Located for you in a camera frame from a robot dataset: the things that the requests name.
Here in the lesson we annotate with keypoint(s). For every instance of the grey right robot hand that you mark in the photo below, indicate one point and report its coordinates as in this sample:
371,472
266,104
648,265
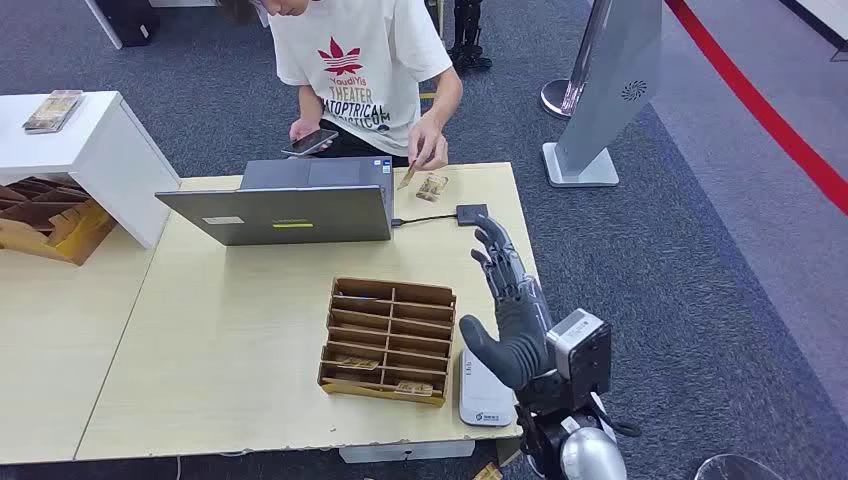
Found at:
520,331

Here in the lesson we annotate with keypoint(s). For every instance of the person's left hand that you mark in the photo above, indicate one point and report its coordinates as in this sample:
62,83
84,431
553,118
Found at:
429,142

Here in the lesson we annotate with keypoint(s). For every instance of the person's right hand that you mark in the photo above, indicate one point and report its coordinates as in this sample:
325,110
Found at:
306,129

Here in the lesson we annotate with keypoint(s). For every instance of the black smartphone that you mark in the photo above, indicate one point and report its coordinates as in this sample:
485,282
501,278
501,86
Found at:
310,142

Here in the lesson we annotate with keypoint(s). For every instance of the ID card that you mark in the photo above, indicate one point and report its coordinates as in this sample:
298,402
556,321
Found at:
406,177

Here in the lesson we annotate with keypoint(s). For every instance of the person's right forearm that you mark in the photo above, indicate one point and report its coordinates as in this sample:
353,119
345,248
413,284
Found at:
310,106

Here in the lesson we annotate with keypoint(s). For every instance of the person's left forearm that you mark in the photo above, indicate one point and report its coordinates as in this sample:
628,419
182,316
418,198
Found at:
445,96

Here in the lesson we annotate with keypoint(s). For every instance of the small black card reader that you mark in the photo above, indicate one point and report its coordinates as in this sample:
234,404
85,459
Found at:
472,214

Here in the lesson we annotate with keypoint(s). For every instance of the person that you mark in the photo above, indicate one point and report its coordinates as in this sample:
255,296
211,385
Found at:
371,73

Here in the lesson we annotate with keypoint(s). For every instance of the spare wooden card organizer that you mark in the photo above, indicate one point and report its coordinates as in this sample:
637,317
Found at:
66,232

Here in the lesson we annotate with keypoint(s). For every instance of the white flat device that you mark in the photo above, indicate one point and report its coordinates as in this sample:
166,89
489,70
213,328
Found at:
484,401

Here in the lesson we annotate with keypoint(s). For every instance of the grey laptop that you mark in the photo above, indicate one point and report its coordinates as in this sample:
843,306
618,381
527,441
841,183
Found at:
285,215

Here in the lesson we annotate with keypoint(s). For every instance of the black robot legs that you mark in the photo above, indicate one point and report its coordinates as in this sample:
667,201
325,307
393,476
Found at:
467,40

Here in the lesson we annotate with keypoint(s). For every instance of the white bar under desk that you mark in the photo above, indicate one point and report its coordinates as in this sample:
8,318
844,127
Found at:
404,452

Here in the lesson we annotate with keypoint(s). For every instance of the grey kiosk stand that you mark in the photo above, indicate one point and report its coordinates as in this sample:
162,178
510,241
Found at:
609,99

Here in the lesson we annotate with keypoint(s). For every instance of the white side table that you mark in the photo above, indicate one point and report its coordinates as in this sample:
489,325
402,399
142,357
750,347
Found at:
112,159

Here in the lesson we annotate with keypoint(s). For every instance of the black box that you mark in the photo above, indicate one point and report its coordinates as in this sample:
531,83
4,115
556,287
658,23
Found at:
126,23

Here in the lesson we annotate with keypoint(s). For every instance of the stack of cards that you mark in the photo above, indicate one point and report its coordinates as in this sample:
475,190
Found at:
53,111

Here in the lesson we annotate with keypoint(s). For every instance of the clear round object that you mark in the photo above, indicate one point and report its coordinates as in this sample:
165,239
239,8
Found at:
735,469

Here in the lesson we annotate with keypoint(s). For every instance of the red barrier belt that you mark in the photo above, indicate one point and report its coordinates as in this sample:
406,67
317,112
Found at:
762,112

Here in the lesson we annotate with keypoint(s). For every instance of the chrome stanchion post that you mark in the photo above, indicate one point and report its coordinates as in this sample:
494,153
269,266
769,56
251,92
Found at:
560,99

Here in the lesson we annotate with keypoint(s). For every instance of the white furniture frame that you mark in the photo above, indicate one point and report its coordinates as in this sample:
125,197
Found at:
106,30

